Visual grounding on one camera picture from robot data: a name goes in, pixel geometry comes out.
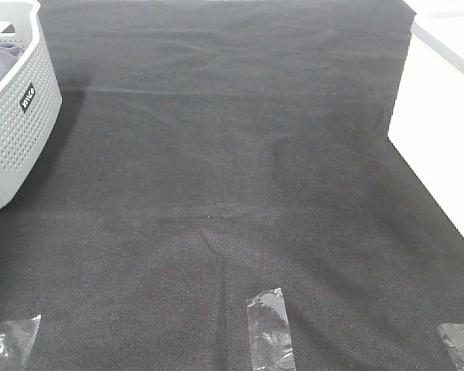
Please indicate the black table mat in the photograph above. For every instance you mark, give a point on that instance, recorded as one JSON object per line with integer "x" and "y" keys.
{"x": 207, "y": 151}

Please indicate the clear tape strip middle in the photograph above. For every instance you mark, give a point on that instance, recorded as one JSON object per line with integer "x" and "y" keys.
{"x": 269, "y": 332}

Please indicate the cream storage box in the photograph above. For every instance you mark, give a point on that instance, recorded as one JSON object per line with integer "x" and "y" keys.
{"x": 427, "y": 122}

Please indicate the grey perforated laundry basket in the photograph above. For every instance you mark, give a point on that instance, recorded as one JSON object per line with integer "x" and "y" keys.
{"x": 30, "y": 97}

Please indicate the clear tape strip left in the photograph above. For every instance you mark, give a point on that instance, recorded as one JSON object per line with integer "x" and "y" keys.
{"x": 17, "y": 339}

